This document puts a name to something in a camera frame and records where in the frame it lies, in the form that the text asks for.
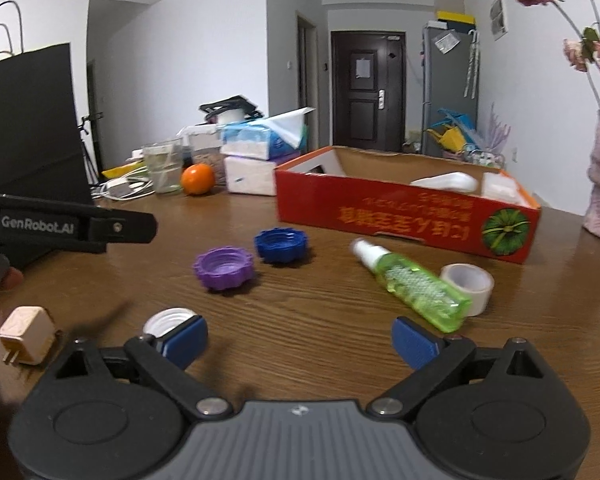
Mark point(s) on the white bowl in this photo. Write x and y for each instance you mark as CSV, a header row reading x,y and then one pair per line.
x,y
229,116

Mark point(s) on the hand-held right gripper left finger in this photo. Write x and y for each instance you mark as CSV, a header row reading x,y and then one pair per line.
x,y
186,340

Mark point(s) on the yellow flat box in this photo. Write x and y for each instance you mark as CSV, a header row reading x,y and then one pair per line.
x,y
455,19

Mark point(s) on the dark brown door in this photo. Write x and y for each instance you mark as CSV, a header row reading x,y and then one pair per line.
x,y
367,90

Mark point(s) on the black folded stand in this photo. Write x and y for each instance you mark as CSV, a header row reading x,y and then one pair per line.
x,y
230,104

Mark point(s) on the clear cotton swab box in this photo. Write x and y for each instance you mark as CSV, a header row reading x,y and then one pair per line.
x,y
500,187

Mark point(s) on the yellow packet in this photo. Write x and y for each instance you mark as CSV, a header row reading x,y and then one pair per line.
x,y
122,170

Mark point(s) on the white tissue pack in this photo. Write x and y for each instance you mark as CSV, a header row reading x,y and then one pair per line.
x,y
250,175

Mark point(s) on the pink charger plug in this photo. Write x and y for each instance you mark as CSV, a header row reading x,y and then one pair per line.
x,y
25,332

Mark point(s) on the red cardboard box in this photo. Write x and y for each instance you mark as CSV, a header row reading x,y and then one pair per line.
x,y
380,215

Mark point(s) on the grey refrigerator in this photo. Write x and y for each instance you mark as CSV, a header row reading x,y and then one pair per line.
x,y
445,85

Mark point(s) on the metal rolling cart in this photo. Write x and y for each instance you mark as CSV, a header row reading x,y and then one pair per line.
x,y
485,157

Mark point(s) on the green spray bottle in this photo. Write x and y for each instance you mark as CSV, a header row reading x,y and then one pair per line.
x,y
415,285

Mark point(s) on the glass cup with straw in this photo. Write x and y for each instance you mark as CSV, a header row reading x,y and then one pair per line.
x,y
162,167

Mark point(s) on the white plastic cap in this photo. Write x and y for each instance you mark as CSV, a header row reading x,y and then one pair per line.
x,y
167,320

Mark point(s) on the blue plastic cap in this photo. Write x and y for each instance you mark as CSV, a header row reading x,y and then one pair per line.
x,y
282,246

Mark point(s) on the purple plastic cap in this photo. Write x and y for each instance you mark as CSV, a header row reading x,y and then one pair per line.
x,y
224,269

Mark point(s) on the orange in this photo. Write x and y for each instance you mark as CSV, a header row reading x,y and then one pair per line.
x,y
198,179

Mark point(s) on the purple feather decoration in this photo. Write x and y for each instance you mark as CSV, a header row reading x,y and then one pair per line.
x,y
497,127

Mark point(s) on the white wall panel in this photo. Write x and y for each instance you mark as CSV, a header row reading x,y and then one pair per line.
x,y
498,15

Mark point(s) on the yellow bag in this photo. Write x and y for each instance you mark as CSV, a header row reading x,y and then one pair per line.
x,y
447,140

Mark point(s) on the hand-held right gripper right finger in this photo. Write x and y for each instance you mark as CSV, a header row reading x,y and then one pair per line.
x,y
412,342

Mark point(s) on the white tape roll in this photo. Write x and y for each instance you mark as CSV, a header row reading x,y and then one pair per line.
x,y
472,290

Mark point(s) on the blue tissue pack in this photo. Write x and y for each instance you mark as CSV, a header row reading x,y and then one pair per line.
x,y
250,140

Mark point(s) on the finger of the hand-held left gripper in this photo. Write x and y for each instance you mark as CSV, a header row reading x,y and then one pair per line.
x,y
130,227

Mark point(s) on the black tripod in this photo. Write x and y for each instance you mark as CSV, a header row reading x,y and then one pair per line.
x,y
86,150

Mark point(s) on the person's left hand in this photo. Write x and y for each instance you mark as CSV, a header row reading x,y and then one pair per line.
x,y
12,279

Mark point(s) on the white folded umbrella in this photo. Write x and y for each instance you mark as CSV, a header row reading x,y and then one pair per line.
x,y
472,65

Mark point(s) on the black paper bag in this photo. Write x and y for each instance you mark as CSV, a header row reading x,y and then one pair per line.
x,y
30,125

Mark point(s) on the clear food container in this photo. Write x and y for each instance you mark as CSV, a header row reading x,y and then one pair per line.
x,y
205,152

